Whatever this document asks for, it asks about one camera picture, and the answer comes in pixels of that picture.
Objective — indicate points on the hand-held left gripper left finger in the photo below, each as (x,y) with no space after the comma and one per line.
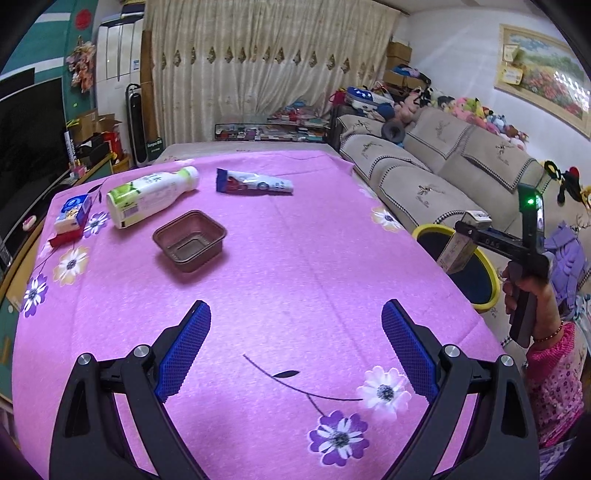
(184,350)

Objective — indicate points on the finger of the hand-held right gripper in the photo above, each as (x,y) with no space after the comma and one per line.
(468,230)

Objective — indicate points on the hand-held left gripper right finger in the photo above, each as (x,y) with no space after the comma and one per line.
(408,350)

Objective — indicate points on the beige paper carton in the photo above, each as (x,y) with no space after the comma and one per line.
(455,256)

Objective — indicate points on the yellow trash bin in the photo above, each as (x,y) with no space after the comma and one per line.
(475,281)

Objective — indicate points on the person's right forearm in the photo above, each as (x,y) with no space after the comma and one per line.
(556,383)

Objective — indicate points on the person's right hand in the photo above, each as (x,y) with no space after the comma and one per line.
(509,295)

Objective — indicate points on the purple garment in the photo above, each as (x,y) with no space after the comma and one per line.
(570,258)

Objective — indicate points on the black and yellow toy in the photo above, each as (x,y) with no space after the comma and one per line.
(565,177)

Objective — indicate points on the beige fabric sofa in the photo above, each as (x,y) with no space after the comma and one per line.
(415,184)

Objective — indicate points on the brown plastic tray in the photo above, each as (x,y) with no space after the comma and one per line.
(189,242)

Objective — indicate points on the row of plush toys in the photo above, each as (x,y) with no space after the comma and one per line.
(466,108)

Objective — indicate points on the black round cushion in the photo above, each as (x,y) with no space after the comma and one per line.
(394,132)

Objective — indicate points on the pink floral tablecloth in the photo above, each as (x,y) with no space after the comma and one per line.
(286,258)

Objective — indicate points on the framed flower field painting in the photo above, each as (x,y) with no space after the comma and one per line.
(549,78)

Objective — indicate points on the green and white plastic bottle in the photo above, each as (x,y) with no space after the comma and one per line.
(143,196)

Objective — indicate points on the red flat packet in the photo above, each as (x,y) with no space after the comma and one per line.
(64,237)

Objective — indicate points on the blue and white bag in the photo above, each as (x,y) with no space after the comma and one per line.
(367,99)

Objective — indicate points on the blue yellow snack box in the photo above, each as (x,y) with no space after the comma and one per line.
(71,212)

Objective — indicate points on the stacked brown cardboard boxes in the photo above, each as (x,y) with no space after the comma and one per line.
(397,64)

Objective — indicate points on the white toothpaste tube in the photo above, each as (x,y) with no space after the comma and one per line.
(258,183)

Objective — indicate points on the green box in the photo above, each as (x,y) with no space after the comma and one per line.
(154,146)

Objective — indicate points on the low shelf of colourful items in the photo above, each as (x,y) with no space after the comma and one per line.
(277,127)

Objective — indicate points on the black tower fan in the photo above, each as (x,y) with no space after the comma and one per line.
(137,124)

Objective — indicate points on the open cardboard boxes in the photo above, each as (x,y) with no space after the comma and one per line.
(94,127)

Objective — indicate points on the large black television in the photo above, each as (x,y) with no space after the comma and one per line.
(27,138)

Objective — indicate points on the cream patterned curtain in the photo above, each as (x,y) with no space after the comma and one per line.
(254,69)

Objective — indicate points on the white standing air conditioner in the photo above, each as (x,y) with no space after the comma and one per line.
(115,60)

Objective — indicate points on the hanging flower decoration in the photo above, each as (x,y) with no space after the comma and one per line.
(82,64)

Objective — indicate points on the red round wall decoration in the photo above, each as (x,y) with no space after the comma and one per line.
(83,19)

